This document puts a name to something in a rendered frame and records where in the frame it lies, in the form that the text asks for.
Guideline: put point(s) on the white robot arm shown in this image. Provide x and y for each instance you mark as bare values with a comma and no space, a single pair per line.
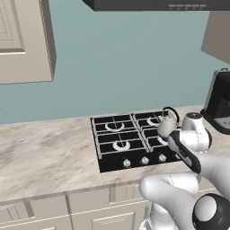
179,197

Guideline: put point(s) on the silver hob knob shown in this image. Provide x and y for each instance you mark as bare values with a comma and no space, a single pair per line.
126,163
162,157
145,160

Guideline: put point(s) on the black gas hob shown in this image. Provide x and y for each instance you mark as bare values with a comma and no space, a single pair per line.
119,136

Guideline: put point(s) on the beige wall cupboard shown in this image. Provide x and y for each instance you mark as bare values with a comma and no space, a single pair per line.
217,33
24,42

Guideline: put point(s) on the beige drawer front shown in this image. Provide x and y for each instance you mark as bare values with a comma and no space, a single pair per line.
89,200
49,207
128,193
13,212

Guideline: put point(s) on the black coffee machine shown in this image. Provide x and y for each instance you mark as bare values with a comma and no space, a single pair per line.
220,99

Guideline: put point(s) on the dark grey range hood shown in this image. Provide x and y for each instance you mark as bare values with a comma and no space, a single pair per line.
149,4

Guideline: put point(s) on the beige base cupboard door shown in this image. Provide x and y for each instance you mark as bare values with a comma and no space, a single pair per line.
36,224
110,220

